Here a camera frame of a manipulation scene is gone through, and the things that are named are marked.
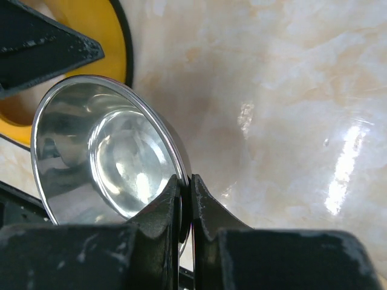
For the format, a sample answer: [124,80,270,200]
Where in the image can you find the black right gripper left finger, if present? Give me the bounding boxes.
[0,173,182,290]

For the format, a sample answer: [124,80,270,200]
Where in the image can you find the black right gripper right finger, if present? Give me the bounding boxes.
[190,175,381,289]

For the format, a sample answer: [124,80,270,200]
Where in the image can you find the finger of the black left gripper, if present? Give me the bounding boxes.
[1,1,105,99]

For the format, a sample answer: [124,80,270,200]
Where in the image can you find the yellow double pet bowl holder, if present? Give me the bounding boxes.
[1,1,134,146]

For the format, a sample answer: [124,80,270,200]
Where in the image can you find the stainless steel pet bowl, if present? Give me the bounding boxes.
[30,74,192,257]

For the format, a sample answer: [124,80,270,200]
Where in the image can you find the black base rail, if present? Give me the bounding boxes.
[1,184,194,289]

